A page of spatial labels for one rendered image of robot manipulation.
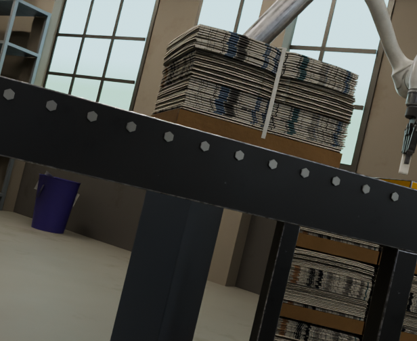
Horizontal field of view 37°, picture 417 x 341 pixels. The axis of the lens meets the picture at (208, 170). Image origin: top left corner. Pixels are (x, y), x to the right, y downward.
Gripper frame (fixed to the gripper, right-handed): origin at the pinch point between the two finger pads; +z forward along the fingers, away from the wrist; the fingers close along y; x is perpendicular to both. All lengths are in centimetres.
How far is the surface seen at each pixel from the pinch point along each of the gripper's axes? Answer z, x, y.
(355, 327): 57, 9, -19
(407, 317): 50, -7, -18
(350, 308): 51, 11, -19
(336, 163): 14, 37, -85
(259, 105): 6, 56, -91
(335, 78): -4, 41, -87
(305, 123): 7, 45, -88
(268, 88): 2, 55, -91
